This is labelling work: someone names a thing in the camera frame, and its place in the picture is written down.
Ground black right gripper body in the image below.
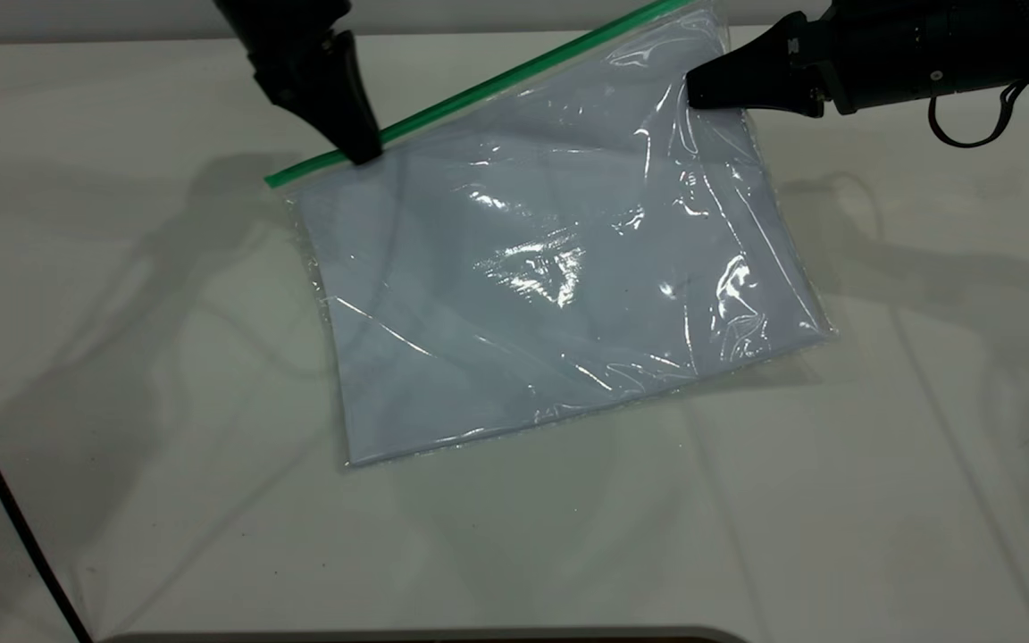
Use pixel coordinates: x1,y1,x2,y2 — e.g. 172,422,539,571
823,0,1029,115

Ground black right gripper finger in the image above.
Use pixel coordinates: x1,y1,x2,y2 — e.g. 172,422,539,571
686,11,828,119

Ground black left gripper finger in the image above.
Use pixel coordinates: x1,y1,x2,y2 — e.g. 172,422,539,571
329,29,384,165
254,38,369,166

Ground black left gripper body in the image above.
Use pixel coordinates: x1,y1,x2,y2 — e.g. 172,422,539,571
215,0,355,74

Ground clear plastic zip bag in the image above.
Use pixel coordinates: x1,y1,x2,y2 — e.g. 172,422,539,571
264,0,837,470

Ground black cable loop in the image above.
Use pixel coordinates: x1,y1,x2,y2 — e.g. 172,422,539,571
928,79,1029,150

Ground long black cable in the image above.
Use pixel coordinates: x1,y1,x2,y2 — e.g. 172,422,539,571
0,369,93,643

